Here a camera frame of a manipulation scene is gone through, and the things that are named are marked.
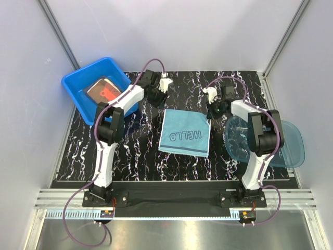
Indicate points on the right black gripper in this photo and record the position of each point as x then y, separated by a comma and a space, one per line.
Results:
210, 114

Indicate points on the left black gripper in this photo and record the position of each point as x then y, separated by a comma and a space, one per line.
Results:
160, 102

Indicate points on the blue striped towel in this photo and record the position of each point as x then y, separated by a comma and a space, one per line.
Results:
185, 133

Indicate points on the brown towel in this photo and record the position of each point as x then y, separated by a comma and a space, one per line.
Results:
103, 90

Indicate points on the dark grey-blue towel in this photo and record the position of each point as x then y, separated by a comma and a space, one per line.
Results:
84, 91

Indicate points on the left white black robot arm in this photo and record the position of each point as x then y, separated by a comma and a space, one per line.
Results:
109, 125

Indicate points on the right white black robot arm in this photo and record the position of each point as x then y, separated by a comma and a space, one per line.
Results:
263, 137

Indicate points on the blue plastic bin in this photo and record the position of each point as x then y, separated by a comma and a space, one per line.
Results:
80, 79

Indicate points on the translucent teal plastic basket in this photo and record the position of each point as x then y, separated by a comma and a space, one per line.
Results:
291, 155

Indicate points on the right small connector board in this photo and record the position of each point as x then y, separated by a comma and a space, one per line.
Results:
251, 214

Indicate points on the small connector board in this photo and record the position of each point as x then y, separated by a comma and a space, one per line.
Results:
251, 214
107, 214

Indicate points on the left small connector board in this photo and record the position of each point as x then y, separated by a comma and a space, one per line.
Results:
107, 214

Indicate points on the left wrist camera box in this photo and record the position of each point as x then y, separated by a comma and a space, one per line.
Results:
164, 83

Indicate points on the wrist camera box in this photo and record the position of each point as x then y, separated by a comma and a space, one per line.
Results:
211, 92
164, 83

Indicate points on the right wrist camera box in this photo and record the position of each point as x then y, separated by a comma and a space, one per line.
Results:
211, 92

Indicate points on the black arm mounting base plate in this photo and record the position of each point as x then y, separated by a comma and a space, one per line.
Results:
226, 194

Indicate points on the right aluminium frame post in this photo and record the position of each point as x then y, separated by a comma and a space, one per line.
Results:
287, 35

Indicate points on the aluminium frame post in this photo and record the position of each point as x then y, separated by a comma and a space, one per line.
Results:
47, 11
287, 35

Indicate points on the aluminium front rail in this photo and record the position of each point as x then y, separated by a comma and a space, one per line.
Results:
58, 205

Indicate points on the left aluminium frame post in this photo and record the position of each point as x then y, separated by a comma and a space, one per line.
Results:
47, 11

